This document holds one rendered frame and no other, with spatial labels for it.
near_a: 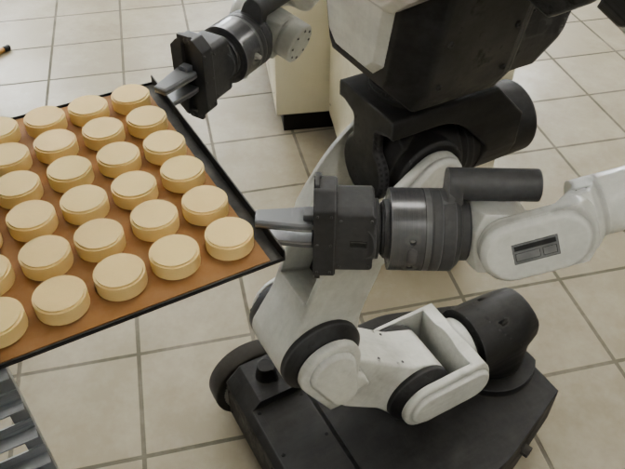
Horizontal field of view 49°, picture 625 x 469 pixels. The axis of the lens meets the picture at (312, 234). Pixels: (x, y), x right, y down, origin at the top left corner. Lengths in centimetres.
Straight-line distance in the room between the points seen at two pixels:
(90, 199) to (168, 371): 109
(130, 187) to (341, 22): 32
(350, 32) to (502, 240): 32
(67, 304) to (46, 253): 8
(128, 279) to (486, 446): 101
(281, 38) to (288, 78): 134
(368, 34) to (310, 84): 164
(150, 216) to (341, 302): 42
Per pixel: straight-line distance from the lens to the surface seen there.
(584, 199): 72
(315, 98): 249
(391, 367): 130
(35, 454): 149
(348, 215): 69
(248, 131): 258
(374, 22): 80
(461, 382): 141
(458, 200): 71
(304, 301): 105
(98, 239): 72
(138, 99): 93
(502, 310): 150
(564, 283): 211
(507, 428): 155
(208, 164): 83
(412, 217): 69
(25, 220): 77
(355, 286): 106
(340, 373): 111
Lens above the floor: 144
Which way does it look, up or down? 43 degrees down
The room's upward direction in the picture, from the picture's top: straight up
